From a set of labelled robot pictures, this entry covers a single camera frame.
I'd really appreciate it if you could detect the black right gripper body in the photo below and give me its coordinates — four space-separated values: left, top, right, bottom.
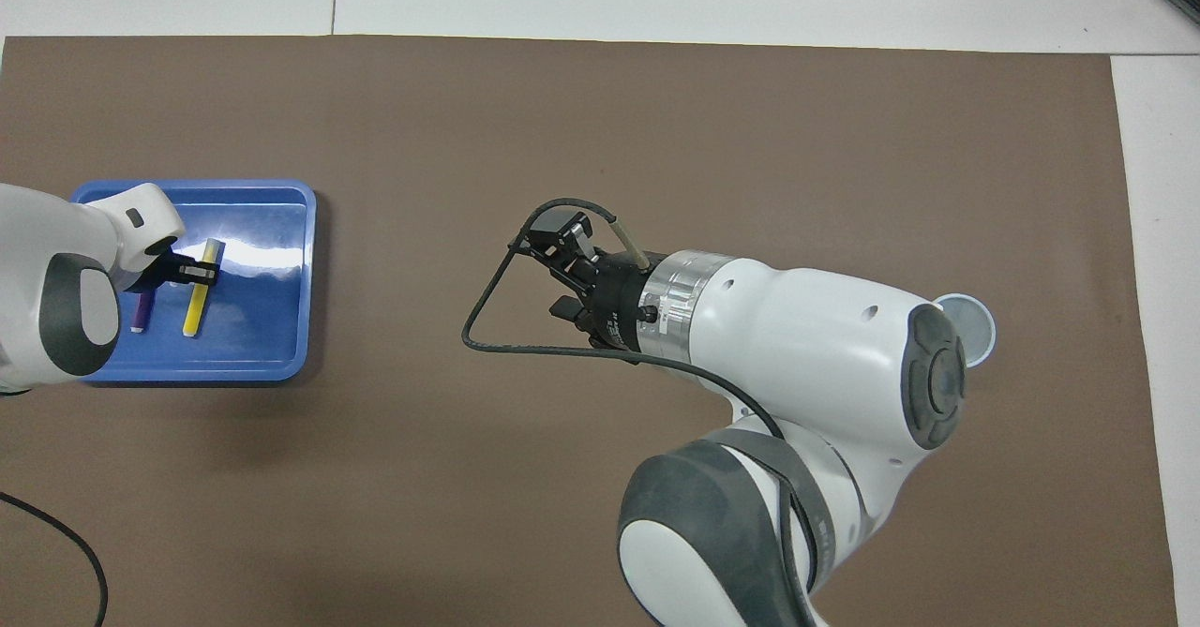
567 254 657 361

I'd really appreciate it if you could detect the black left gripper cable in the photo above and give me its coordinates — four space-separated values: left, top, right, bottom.
0 492 109 627

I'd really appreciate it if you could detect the pale blue mesh cup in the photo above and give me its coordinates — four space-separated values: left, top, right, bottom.
935 293 997 369

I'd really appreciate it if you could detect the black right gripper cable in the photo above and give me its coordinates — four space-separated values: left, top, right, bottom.
461 198 817 609

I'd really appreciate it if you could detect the brown table mat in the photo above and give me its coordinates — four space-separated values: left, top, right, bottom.
0 35 1180 627

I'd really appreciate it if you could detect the yellow pen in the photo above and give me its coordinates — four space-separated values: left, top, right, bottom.
182 238 227 338

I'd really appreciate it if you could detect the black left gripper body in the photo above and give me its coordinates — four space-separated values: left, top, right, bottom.
122 252 184 292

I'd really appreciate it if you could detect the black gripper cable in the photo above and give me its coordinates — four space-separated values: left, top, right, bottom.
0 492 109 627
461 198 817 609

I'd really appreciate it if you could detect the blue plastic tray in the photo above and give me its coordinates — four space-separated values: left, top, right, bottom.
70 179 318 384

